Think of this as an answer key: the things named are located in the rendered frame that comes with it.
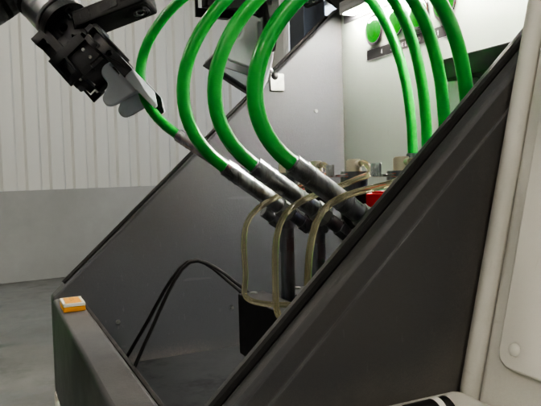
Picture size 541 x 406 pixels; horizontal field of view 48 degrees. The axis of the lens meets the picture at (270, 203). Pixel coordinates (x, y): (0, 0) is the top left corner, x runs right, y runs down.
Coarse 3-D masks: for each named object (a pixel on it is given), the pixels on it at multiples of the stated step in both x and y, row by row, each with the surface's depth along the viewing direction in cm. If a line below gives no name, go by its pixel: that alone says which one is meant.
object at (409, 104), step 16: (176, 0) 82; (368, 0) 83; (160, 16) 82; (384, 16) 83; (384, 32) 84; (144, 48) 82; (400, 48) 84; (144, 64) 83; (400, 64) 84; (144, 80) 83; (400, 80) 84; (176, 128) 83; (416, 128) 85; (416, 144) 85
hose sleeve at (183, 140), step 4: (180, 132) 83; (184, 132) 83; (176, 136) 83; (180, 136) 83; (184, 136) 83; (176, 140) 83; (180, 140) 83; (184, 140) 83; (188, 140) 83; (180, 144) 84; (184, 144) 83; (188, 144) 83; (192, 144) 83; (188, 148) 83; (192, 148) 83; (196, 152) 83; (200, 156) 84
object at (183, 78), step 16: (224, 0) 64; (400, 0) 73; (208, 16) 63; (400, 16) 73; (192, 32) 63; (192, 48) 62; (416, 48) 74; (192, 64) 63; (416, 64) 75; (416, 80) 75; (176, 96) 63; (192, 128) 63; (208, 144) 64; (208, 160) 64; (224, 160) 64; (240, 176) 65; (256, 192) 66; (272, 192) 67; (272, 208) 67
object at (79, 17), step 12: (108, 0) 84; (120, 0) 84; (132, 0) 83; (144, 0) 83; (72, 12) 85; (84, 12) 85; (96, 12) 84; (108, 12) 84; (120, 12) 84; (132, 12) 84; (144, 12) 85; (156, 12) 87; (84, 24) 85; (108, 24) 86; (120, 24) 87
